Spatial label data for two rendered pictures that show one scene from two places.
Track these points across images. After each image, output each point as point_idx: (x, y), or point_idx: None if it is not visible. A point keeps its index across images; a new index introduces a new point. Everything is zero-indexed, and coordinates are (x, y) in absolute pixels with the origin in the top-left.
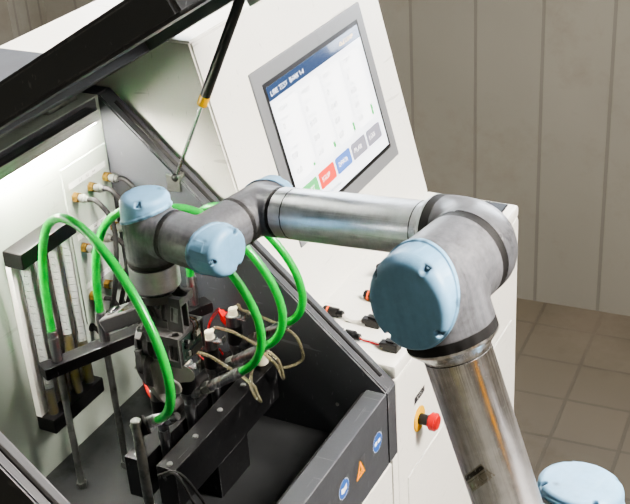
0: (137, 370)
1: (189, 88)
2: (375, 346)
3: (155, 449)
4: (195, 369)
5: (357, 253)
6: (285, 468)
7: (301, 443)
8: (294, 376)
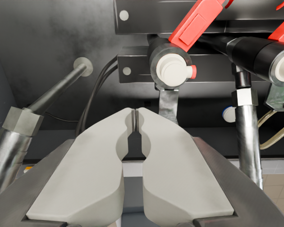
0: None
1: None
2: None
3: (145, 34)
4: (264, 100)
5: None
6: (231, 87)
7: (265, 83)
8: None
